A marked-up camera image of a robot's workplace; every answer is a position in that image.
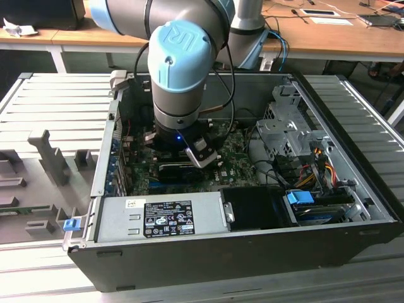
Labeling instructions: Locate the green RAM stick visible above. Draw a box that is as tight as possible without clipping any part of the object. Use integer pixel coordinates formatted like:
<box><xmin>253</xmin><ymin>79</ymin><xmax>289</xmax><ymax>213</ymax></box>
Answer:
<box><xmin>0</xmin><ymin>205</ymin><xmax>53</xmax><ymax>217</ymax></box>

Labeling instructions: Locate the coloured power wire bundle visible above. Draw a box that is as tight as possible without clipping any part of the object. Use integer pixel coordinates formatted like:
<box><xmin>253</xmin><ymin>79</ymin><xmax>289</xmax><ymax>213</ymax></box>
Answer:
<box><xmin>295</xmin><ymin>148</ymin><xmax>337</xmax><ymax>190</ymax></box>

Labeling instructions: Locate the grey parts rack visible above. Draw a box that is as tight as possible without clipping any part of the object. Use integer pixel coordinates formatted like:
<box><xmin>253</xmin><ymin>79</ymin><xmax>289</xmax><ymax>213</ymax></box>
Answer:
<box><xmin>0</xmin><ymin>128</ymin><xmax>100</xmax><ymax>246</ymax></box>

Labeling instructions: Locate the blue cable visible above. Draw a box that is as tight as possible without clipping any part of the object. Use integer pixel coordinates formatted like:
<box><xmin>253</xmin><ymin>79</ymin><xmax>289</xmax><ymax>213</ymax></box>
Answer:
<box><xmin>273</xmin><ymin>30</ymin><xmax>290</xmax><ymax>73</ymax></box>

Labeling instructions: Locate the large black box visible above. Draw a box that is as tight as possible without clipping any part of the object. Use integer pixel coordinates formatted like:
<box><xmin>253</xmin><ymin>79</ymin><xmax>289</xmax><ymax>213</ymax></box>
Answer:
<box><xmin>0</xmin><ymin>0</ymin><xmax>86</xmax><ymax>31</ymax></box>

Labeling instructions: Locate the thin red wire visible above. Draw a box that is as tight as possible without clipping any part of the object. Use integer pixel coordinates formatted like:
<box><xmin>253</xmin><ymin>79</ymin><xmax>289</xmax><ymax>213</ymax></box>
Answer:
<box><xmin>121</xmin><ymin>119</ymin><xmax>135</xmax><ymax>149</ymax></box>

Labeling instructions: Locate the silver power supply box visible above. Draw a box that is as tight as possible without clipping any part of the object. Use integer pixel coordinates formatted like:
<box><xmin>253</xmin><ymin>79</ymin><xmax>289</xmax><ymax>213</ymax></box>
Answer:
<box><xmin>96</xmin><ymin>191</ymin><xmax>229</xmax><ymax>243</ymax></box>

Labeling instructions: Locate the copper coloured cable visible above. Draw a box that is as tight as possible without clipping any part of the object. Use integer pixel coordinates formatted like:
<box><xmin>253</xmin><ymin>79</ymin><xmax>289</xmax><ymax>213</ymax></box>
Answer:
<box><xmin>200</xmin><ymin>103</ymin><xmax>229</xmax><ymax>114</ymax></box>

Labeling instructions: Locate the dark closed notebook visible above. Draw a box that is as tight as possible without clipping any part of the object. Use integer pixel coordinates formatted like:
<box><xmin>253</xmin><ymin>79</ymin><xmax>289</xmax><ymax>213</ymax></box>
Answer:
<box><xmin>356</xmin><ymin>14</ymin><xmax>400</xmax><ymax>28</ymax></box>

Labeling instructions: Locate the white paper sheet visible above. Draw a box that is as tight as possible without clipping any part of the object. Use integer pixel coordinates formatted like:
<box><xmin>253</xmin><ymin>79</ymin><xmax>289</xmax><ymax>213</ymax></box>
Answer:
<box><xmin>309</xmin><ymin>16</ymin><xmax>355</xmax><ymax>27</ymax></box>

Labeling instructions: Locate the black plastic shroud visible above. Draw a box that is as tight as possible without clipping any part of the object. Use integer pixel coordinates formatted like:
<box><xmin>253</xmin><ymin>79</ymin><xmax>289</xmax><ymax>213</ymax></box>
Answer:
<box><xmin>218</xmin><ymin>185</ymin><xmax>287</xmax><ymax>230</ymax></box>

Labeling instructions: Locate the silver metal drive cage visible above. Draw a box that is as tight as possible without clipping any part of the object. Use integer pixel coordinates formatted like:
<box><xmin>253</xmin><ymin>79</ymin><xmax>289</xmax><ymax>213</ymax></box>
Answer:
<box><xmin>255</xmin><ymin>77</ymin><xmax>335</xmax><ymax>165</ymax></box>

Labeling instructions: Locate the grey plastic case latch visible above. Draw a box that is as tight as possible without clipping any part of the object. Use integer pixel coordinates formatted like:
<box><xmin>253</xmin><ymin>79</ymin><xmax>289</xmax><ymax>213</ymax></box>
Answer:
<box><xmin>109</xmin><ymin>69</ymin><xmax>128</xmax><ymax>93</ymax></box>

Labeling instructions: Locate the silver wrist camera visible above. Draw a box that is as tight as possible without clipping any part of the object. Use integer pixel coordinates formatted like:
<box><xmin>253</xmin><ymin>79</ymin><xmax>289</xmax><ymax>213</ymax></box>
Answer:
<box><xmin>185</xmin><ymin>138</ymin><xmax>219</xmax><ymax>169</ymax></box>

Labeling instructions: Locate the black graphics card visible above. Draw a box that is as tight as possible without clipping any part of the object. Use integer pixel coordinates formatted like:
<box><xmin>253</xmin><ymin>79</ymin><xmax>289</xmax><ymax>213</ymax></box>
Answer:
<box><xmin>157</xmin><ymin>161</ymin><xmax>205</xmax><ymax>184</ymax></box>

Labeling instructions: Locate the long wooden desk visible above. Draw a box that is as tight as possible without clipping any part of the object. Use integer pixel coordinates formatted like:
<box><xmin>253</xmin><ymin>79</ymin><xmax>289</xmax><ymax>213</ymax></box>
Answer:
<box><xmin>0</xmin><ymin>0</ymin><xmax>404</xmax><ymax>75</ymax></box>

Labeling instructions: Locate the green motherboard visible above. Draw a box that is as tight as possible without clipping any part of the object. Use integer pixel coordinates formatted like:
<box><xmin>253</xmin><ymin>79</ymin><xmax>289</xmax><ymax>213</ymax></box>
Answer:
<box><xmin>126</xmin><ymin>118</ymin><xmax>263</xmax><ymax>195</ymax></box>

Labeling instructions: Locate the white framed tablet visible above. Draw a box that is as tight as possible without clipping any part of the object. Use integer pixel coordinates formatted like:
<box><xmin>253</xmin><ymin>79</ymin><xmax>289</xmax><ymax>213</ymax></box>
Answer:
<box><xmin>299</xmin><ymin>8</ymin><xmax>342</xmax><ymax>18</ymax></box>

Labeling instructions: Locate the open black PC case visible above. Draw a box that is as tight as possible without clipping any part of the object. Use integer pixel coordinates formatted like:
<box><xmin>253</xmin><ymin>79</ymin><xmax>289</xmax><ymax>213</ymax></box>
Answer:
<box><xmin>64</xmin><ymin>71</ymin><xmax>404</xmax><ymax>293</ymax></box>

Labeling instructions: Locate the pale blue teach pendant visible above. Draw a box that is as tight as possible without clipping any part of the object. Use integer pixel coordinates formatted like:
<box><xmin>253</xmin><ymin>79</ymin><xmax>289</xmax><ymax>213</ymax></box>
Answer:
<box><xmin>238</xmin><ymin>30</ymin><xmax>270</xmax><ymax>70</ymax></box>

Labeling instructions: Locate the black RAM slot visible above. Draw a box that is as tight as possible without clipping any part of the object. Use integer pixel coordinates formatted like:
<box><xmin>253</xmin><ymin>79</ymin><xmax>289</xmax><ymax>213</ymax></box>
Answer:
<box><xmin>157</xmin><ymin>152</ymin><xmax>222</xmax><ymax>160</ymax></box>
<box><xmin>157</xmin><ymin>158</ymin><xmax>223</xmax><ymax>166</ymax></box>

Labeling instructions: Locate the hard disk in blue carrier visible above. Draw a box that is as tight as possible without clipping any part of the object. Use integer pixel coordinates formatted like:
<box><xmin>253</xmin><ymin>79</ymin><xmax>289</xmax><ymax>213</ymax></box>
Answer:
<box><xmin>283</xmin><ymin>190</ymin><xmax>353</xmax><ymax>227</ymax></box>

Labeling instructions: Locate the blue plastic latch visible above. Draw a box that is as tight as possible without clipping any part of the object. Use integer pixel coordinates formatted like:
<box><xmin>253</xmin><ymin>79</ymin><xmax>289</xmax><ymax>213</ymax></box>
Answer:
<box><xmin>62</xmin><ymin>219</ymin><xmax>80</xmax><ymax>234</ymax></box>

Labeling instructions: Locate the crumpled white paper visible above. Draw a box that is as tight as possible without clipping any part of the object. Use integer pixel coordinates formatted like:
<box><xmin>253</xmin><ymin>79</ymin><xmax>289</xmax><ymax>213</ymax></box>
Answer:
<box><xmin>2</xmin><ymin>17</ymin><xmax>39</xmax><ymax>38</ymax></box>

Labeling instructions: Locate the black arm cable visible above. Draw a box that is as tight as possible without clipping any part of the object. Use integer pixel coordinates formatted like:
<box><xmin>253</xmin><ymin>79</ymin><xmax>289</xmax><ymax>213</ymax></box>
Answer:
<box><xmin>134</xmin><ymin>40</ymin><xmax>237</xmax><ymax>137</ymax></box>

